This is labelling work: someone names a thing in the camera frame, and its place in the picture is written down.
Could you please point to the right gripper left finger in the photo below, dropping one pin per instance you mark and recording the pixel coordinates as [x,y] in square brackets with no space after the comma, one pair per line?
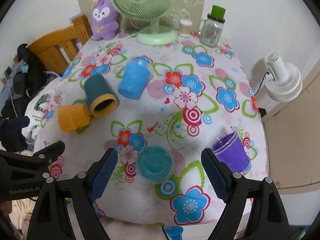
[50,218]

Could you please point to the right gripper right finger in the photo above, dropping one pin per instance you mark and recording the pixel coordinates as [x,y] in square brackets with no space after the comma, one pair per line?
[267,218]

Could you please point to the teal scribbled plastic cup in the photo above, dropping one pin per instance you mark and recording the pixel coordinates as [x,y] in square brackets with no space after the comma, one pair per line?
[155,164]

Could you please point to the orange plastic cup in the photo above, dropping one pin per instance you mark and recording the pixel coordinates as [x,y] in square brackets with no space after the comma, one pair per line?
[72,117]

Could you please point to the purple plastic cup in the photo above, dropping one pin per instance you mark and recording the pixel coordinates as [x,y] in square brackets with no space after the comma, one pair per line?
[228,148]

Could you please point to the dark teal yellow-rimmed cup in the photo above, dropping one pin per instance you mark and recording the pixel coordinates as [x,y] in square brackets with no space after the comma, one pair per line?
[101,99]

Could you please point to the light blue plastic cup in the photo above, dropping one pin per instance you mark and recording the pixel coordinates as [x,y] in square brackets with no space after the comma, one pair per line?
[136,76]

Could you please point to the dark clothes pile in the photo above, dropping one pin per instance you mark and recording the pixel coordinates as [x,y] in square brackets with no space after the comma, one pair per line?
[20,117]

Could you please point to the wooden chair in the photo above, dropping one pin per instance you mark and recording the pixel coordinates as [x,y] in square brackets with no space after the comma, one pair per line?
[55,48]

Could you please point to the white floor fan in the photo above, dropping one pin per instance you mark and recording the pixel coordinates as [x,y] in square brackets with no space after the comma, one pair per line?
[285,82]

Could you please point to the floral tablecloth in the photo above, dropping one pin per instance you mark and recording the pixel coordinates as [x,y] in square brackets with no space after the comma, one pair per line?
[195,93]

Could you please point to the purple plush toy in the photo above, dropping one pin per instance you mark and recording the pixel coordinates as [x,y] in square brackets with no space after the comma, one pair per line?
[104,21]

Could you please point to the glass jar green lid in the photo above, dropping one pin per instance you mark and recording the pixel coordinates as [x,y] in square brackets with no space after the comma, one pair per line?
[210,29]

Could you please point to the toothpick container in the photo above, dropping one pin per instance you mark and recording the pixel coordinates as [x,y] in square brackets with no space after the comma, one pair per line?
[184,28]

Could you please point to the green desk fan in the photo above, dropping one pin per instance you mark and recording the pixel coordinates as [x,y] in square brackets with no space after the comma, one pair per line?
[149,11]

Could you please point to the beige patterned board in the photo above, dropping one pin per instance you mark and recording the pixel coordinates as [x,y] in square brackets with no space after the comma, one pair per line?
[184,9]

